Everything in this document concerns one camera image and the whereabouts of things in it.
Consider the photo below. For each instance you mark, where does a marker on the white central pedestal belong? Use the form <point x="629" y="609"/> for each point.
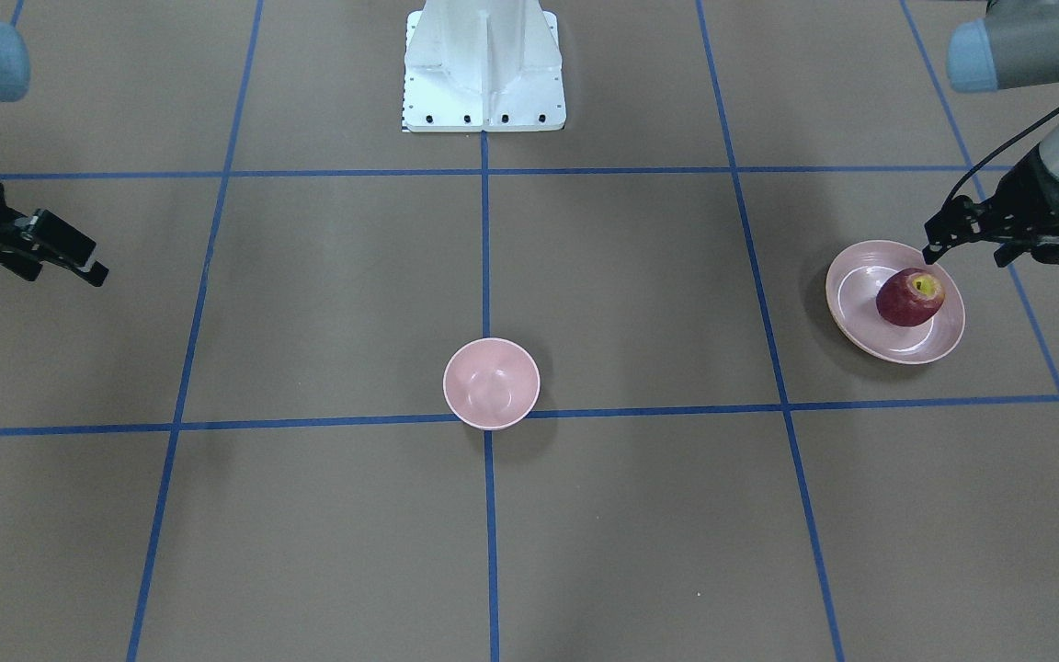
<point x="482" y="66"/>

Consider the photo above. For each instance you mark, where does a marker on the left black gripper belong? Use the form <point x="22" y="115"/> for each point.
<point x="1031" y="190"/>

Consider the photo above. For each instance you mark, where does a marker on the pink bowl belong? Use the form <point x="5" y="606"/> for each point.
<point x="491" y="383"/>

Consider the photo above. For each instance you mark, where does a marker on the red apple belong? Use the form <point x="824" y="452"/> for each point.
<point x="910" y="297"/>

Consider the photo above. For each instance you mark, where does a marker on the pink plate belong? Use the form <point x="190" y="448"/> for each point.
<point x="855" y="279"/>

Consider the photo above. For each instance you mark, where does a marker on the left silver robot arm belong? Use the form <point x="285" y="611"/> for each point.
<point x="1015" y="44"/>

